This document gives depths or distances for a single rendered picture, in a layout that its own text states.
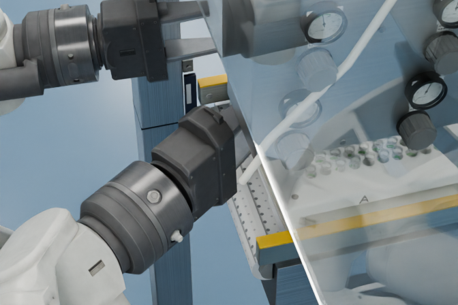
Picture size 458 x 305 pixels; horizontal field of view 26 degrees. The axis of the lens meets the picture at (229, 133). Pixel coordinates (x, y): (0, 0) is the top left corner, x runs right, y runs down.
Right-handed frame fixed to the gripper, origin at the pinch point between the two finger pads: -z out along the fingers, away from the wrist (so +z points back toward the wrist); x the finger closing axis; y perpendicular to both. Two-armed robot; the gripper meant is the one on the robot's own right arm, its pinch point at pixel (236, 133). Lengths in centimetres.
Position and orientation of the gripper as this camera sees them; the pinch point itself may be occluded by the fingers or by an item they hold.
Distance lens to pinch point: 102.0
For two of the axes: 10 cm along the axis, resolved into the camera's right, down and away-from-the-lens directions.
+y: 7.4, 4.8, -4.7
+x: 0.4, 6.7, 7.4
